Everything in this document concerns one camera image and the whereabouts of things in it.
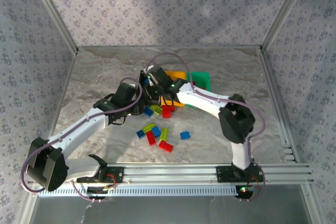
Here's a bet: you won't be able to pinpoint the wide aluminium mounting rail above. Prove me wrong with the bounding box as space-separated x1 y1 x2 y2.
28 163 315 186

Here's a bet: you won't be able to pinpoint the aluminium table edge rail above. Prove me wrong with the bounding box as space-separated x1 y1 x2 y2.
77 45 263 50

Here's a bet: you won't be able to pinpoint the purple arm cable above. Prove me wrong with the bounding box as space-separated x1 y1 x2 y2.
20 77 144 202
145 52 266 202

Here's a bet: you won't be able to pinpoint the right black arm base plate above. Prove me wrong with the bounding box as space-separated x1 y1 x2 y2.
216 165 264 183

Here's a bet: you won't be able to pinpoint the aluminium table side rail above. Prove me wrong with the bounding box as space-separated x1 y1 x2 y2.
49 50 79 141
258 49 301 163

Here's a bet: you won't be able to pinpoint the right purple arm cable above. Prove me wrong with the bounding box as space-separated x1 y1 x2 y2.
145 52 266 202

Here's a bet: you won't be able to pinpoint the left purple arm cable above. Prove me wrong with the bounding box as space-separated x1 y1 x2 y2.
20 77 144 202

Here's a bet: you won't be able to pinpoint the yellow plastic bin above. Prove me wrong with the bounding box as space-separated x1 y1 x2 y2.
160 70 187 108

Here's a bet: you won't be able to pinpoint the aluminium frame leg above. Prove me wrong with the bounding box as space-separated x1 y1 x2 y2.
19 184 40 224
301 184 325 224

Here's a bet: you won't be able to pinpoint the green plastic bin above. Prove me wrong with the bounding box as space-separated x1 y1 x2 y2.
186 71 212 108

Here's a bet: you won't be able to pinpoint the black plastic bin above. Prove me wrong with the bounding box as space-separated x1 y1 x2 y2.
138 70 162 105

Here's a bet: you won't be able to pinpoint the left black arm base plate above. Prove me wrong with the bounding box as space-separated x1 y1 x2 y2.
76 166 124 183

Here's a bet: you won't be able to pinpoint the aluminium frame post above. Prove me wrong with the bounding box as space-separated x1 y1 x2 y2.
25 0 80 54
261 0 314 53

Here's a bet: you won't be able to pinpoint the white slotted cable duct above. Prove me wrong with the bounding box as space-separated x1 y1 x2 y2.
38 185 237 198

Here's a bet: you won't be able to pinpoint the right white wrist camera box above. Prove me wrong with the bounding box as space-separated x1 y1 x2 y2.
146 64 156 87

